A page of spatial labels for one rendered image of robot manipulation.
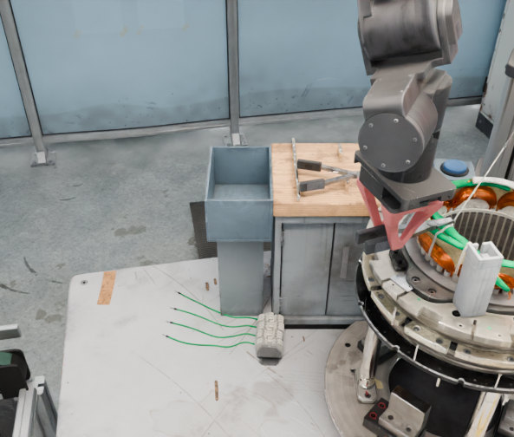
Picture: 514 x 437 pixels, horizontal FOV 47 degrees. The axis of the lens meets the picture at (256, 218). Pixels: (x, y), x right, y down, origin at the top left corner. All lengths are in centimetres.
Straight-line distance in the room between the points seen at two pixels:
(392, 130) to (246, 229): 49
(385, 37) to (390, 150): 11
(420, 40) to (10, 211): 252
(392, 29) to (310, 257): 53
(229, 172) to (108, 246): 153
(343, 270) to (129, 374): 41
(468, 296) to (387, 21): 32
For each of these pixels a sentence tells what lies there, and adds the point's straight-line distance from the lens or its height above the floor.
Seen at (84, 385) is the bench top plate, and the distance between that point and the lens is 107.
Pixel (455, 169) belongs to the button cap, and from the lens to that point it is 110.
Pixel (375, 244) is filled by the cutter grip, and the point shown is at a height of 118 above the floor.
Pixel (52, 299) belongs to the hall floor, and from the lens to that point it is 240.
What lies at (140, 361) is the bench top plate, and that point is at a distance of 108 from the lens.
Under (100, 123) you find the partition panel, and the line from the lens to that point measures 312.
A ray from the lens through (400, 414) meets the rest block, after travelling 95.
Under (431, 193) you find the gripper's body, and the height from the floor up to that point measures 126.
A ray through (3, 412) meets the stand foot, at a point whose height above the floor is 2.
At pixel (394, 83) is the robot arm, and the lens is 54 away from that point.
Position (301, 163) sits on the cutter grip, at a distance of 97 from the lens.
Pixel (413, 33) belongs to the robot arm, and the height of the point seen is 142.
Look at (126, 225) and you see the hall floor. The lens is 268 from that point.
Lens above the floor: 160
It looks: 37 degrees down
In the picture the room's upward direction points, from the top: straight up
